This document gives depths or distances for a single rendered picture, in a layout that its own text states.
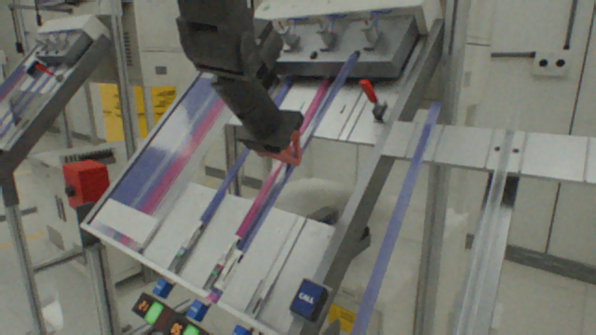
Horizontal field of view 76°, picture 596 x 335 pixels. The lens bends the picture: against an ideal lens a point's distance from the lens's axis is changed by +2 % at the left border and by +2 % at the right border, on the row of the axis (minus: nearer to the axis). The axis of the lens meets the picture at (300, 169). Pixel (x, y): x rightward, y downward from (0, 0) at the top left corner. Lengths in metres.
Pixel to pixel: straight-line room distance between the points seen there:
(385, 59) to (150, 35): 1.44
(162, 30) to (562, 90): 2.00
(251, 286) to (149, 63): 1.51
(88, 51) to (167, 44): 0.38
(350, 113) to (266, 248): 0.33
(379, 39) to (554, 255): 1.92
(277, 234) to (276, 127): 0.23
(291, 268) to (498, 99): 1.89
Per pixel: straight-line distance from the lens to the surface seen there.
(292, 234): 0.69
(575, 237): 2.49
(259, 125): 0.54
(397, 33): 0.84
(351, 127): 0.78
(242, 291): 0.70
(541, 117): 2.35
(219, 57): 0.46
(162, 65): 2.07
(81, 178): 1.43
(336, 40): 0.90
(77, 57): 1.93
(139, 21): 2.02
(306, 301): 0.58
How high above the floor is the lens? 1.13
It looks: 16 degrees down
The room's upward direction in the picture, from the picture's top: straight up
